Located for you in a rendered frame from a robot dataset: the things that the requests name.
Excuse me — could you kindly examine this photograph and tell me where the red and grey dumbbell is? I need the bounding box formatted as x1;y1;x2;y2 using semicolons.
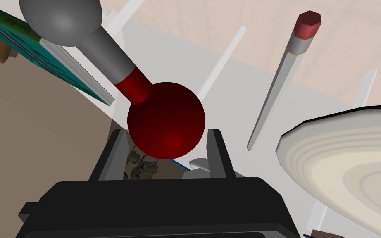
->
18;0;206;161

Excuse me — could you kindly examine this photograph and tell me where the cream plate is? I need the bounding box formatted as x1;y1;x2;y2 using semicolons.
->
275;104;381;238

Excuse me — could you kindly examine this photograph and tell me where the teal and green book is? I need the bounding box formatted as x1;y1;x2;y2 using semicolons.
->
0;0;116;107

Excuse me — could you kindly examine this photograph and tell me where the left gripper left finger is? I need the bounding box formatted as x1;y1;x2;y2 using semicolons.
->
89;129;129;181

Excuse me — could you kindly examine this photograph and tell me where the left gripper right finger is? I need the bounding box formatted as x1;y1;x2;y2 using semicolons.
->
206;128;236;179

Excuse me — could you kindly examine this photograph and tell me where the grey pencil with red eraser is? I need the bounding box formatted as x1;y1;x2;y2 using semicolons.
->
246;10;322;152

